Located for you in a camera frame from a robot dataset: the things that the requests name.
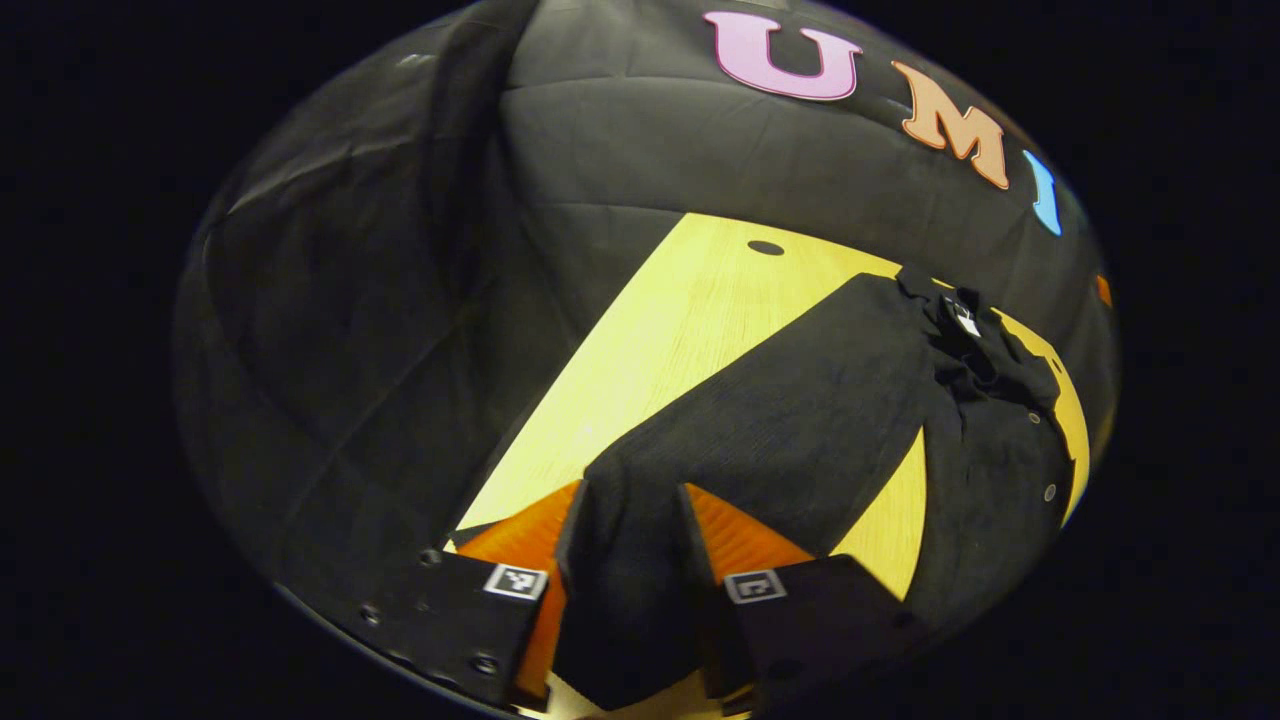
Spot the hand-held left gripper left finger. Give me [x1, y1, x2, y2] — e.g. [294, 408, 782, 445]
[350, 478, 589, 713]

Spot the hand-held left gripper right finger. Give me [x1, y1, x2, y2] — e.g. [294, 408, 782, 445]
[678, 483, 926, 717]

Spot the black button-up coat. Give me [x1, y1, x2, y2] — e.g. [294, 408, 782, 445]
[553, 265, 1078, 712]

